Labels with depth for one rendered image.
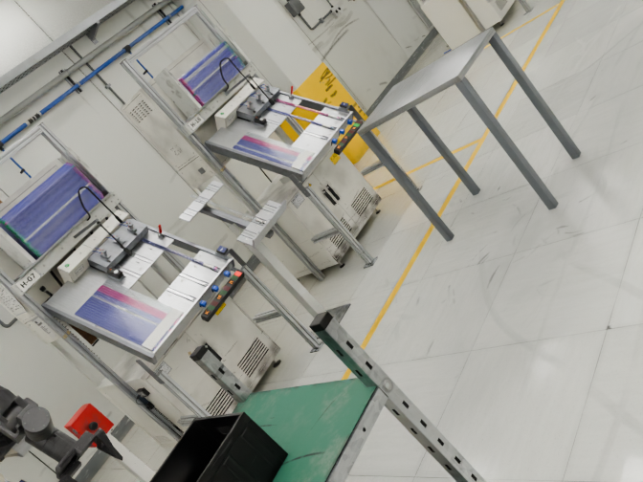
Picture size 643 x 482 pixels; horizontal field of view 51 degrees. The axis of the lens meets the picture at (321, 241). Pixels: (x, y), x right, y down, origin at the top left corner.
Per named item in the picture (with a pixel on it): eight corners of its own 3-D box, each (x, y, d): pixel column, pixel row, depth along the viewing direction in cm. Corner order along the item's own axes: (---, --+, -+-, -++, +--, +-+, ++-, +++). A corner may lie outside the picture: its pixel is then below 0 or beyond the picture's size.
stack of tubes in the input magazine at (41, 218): (105, 195, 369) (69, 159, 361) (39, 257, 339) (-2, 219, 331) (98, 202, 378) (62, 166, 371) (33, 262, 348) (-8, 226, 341)
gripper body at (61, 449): (93, 433, 150) (66, 417, 151) (61, 471, 143) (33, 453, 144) (94, 446, 154) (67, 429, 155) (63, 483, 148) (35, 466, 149)
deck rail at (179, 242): (234, 266, 360) (233, 258, 355) (232, 268, 359) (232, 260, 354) (131, 225, 385) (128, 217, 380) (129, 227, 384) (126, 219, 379)
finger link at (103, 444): (128, 445, 150) (94, 423, 151) (108, 471, 145) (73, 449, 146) (128, 456, 155) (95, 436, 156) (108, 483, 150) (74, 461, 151)
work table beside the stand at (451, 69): (556, 208, 315) (457, 75, 293) (446, 242, 369) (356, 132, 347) (581, 152, 341) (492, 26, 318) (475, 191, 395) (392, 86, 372)
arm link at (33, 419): (27, 401, 156) (-3, 430, 150) (18, 380, 146) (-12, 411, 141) (67, 427, 154) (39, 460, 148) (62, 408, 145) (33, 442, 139)
